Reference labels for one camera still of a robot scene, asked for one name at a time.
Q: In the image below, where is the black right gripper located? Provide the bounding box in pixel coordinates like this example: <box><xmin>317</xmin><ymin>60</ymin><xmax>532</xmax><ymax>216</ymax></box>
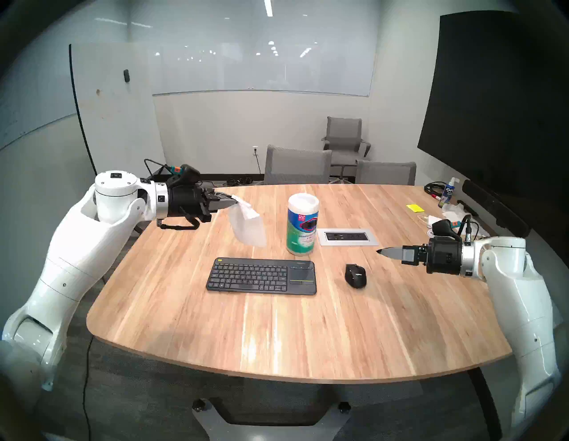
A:
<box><xmin>376</xmin><ymin>236</ymin><xmax>464</xmax><ymax>275</ymax></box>

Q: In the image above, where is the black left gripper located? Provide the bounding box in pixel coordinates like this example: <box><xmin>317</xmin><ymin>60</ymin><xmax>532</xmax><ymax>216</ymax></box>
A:
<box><xmin>167</xmin><ymin>184</ymin><xmax>240</xmax><ymax>223</ymax></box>

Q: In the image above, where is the white disinfecting wipe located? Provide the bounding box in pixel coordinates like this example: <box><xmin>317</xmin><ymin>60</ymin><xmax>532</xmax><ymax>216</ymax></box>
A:
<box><xmin>228</xmin><ymin>194</ymin><xmax>267</xmax><ymax>248</ymax></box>

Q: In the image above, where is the black Logitech mouse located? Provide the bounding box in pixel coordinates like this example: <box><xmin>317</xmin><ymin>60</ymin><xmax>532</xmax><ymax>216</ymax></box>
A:
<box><xmin>345</xmin><ymin>263</ymin><xmax>368</xmax><ymax>289</ymax></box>

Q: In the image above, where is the black Logitech keyboard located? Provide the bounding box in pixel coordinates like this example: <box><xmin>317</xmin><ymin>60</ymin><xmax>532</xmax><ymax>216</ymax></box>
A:
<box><xmin>206</xmin><ymin>257</ymin><xmax>317</xmax><ymax>295</ymax></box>

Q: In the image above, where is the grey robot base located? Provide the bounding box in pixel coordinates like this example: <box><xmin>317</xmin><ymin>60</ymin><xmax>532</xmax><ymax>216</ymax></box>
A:
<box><xmin>192</xmin><ymin>397</ymin><xmax>352</xmax><ymax>441</ymax></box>

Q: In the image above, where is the disinfecting wipes canister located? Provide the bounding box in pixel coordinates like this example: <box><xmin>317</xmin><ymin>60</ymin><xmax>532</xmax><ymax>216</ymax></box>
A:
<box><xmin>286</xmin><ymin>193</ymin><xmax>320</xmax><ymax>257</ymax></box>

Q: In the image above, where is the crumpled white tissue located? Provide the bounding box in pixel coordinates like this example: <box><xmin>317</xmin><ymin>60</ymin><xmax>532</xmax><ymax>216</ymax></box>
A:
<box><xmin>441</xmin><ymin>204</ymin><xmax>474</xmax><ymax>223</ymax></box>

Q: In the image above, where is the blue whiteboard cleaner spray bottle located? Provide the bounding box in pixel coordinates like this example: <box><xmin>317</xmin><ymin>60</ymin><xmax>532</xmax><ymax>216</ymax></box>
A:
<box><xmin>438</xmin><ymin>177</ymin><xmax>460</xmax><ymax>208</ymax></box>

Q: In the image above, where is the white table power outlet panel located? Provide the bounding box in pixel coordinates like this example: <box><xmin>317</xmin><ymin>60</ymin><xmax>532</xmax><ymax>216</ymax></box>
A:
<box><xmin>317</xmin><ymin>228</ymin><xmax>379</xmax><ymax>247</ymax></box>

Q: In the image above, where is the grey mesh office chair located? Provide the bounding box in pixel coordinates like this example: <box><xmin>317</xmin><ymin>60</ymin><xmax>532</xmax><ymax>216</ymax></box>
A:
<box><xmin>264</xmin><ymin>144</ymin><xmax>333</xmax><ymax>185</ymax></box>
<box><xmin>355</xmin><ymin>160</ymin><xmax>417</xmax><ymax>186</ymax></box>

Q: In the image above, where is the black video conference bar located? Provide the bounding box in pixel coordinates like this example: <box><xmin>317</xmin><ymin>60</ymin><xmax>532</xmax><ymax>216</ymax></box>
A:
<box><xmin>461</xmin><ymin>179</ymin><xmax>532</xmax><ymax>239</ymax></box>

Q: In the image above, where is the grey office chair with armrests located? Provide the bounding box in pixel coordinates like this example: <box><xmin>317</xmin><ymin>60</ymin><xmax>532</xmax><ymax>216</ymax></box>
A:
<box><xmin>321</xmin><ymin>116</ymin><xmax>371</xmax><ymax>184</ymax></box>

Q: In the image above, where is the mobile whiteboard on stand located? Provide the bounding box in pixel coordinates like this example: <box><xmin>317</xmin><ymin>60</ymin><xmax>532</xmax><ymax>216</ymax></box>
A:
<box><xmin>69</xmin><ymin>42</ymin><xmax>192</xmax><ymax>192</ymax></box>

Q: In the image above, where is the large black TV screen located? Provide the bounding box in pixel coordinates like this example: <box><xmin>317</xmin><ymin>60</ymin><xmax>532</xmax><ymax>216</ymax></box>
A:
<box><xmin>417</xmin><ymin>10</ymin><xmax>569</xmax><ymax>223</ymax></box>

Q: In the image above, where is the black table leg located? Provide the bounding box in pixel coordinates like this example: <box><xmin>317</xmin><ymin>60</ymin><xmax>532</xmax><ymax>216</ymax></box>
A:
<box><xmin>466</xmin><ymin>368</ymin><xmax>504</xmax><ymax>437</ymax></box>

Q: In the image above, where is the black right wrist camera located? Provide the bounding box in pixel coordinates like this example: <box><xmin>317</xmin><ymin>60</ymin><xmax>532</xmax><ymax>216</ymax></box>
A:
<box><xmin>432</xmin><ymin>219</ymin><xmax>461</xmax><ymax>241</ymax></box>

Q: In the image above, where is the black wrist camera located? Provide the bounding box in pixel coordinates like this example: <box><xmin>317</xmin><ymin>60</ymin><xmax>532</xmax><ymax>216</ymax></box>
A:
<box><xmin>167</xmin><ymin>164</ymin><xmax>201</xmax><ymax>187</ymax></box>
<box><xmin>432</xmin><ymin>219</ymin><xmax>461</xmax><ymax>241</ymax></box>

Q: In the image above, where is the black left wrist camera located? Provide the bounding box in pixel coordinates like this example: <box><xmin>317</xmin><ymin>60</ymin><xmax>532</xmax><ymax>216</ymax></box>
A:
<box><xmin>167</xmin><ymin>164</ymin><xmax>201</xmax><ymax>187</ymax></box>

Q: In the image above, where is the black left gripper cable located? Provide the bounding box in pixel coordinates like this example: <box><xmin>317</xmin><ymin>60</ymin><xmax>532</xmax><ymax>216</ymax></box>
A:
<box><xmin>158</xmin><ymin>216</ymin><xmax>200</xmax><ymax>230</ymax></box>

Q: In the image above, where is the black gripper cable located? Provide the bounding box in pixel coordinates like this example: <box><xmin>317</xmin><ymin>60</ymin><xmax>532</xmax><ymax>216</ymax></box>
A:
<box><xmin>458</xmin><ymin>214</ymin><xmax>480</xmax><ymax>241</ymax></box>
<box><xmin>158</xmin><ymin>216</ymin><xmax>200</xmax><ymax>230</ymax></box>

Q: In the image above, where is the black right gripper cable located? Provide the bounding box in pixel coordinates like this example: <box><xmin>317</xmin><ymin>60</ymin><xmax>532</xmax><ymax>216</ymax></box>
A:
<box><xmin>458</xmin><ymin>214</ymin><xmax>480</xmax><ymax>241</ymax></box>

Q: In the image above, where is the glass wall whiteboard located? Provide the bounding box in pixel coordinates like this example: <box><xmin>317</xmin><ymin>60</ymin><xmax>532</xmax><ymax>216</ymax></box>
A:
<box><xmin>129</xmin><ymin>0</ymin><xmax>372</xmax><ymax>97</ymax></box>

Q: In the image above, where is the wall board with writing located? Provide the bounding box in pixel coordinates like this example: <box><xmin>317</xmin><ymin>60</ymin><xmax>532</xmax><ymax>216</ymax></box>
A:
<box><xmin>0</xmin><ymin>58</ymin><xmax>80</xmax><ymax>152</ymax></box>

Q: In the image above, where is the black hanging power cable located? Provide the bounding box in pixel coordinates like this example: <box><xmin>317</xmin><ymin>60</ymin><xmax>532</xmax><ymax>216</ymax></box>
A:
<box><xmin>81</xmin><ymin>336</ymin><xmax>95</xmax><ymax>441</ymax></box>

